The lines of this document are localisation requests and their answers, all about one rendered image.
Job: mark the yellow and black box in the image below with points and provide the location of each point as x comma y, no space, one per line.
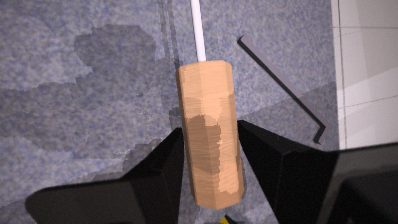
227,220

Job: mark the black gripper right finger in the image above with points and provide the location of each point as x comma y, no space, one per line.
300,182

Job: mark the tan-handled tool with white shaft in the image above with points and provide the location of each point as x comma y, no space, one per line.
209,123

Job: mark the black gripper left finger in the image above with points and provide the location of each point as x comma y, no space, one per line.
147,194

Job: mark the black l-shaped hook tool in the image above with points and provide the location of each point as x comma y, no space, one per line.
274,72

